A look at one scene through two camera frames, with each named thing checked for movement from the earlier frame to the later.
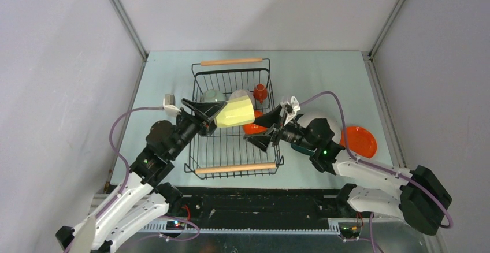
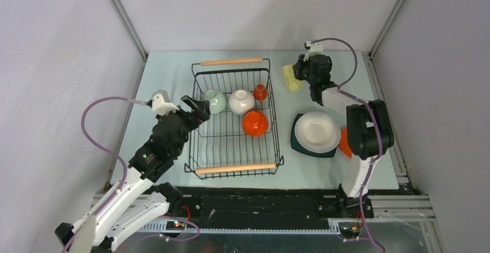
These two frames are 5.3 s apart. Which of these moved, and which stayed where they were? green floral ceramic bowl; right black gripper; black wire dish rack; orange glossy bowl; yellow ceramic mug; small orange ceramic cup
Moved: right black gripper; yellow ceramic mug
Stayed: black wire dish rack; orange glossy bowl; green floral ceramic bowl; small orange ceramic cup
